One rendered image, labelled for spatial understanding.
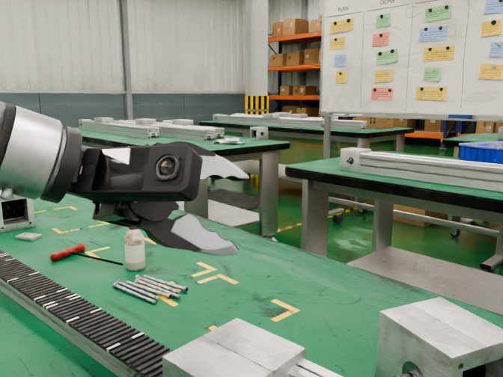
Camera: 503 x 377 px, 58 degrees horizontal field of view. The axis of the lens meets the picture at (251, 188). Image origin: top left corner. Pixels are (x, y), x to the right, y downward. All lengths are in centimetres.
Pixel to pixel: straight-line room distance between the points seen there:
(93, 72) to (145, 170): 1183
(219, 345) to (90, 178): 20
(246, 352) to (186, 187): 17
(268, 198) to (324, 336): 264
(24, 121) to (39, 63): 1137
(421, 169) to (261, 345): 148
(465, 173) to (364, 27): 199
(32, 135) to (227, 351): 25
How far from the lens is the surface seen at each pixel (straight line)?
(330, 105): 371
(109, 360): 61
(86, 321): 66
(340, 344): 65
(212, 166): 49
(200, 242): 48
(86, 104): 1211
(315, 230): 224
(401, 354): 53
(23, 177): 42
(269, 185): 326
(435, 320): 53
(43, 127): 42
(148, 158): 40
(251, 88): 855
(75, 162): 42
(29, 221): 127
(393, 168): 193
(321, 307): 75
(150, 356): 57
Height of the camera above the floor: 111
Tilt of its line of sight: 12 degrees down
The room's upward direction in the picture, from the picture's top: straight up
